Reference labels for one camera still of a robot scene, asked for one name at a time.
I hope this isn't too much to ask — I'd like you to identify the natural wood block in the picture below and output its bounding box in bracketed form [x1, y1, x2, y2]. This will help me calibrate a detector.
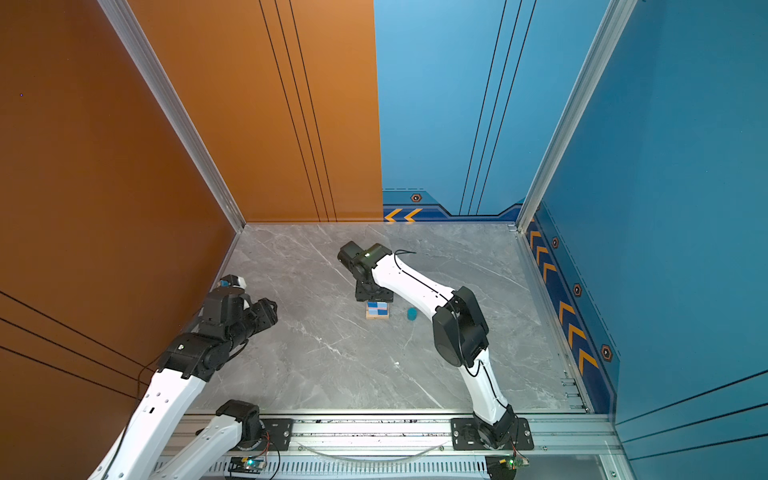
[365, 302, 390, 319]

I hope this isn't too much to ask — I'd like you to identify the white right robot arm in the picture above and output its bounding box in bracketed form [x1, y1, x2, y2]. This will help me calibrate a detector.
[338, 243, 517, 449]

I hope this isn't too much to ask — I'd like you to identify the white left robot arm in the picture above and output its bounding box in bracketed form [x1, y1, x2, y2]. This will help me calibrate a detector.
[91, 276, 278, 479]

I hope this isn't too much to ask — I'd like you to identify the left circuit board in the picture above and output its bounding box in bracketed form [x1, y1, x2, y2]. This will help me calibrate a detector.
[227, 456, 267, 476]

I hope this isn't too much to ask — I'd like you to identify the circuit board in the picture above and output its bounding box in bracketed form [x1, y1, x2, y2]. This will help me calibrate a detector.
[227, 456, 267, 476]
[499, 453, 530, 470]

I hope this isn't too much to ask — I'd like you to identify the right circuit board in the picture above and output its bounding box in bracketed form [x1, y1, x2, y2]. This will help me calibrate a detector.
[499, 453, 530, 470]

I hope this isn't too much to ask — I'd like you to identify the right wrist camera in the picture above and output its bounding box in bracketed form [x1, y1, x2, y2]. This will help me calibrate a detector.
[337, 241, 392, 275]

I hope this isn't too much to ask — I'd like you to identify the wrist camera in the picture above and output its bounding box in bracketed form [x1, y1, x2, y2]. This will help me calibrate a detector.
[218, 274, 247, 289]
[337, 241, 392, 275]

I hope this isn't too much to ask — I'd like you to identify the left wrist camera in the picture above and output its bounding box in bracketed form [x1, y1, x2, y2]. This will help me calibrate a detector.
[218, 274, 247, 289]

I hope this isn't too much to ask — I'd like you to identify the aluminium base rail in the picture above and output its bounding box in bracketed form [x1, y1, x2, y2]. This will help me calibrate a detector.
[204, 410, 634, 479]

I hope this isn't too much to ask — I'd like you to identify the aluminium corner post left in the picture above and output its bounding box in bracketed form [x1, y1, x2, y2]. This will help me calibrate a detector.
[98, 0, 246, 235]

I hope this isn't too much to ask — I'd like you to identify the aluminium corner post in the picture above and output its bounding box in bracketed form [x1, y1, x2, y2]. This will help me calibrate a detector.
[98, 0, 246, 235]
[516, 0, 637, 234]

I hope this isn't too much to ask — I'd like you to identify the aluminium corner post right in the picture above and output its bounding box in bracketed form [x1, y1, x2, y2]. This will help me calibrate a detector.
[516, 0, 637, 234]

